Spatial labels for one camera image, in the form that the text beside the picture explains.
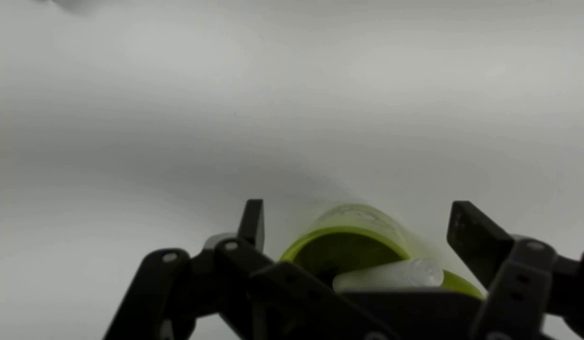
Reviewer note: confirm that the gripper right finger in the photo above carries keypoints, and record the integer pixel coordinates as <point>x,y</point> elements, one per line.
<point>518,278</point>

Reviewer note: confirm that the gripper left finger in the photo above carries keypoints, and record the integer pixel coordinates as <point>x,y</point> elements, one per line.
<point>235,278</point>

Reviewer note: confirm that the white marker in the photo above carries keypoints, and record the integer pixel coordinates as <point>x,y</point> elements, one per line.
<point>391,276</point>

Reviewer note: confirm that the green cup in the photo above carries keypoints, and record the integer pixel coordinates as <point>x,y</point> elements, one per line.
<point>348,245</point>

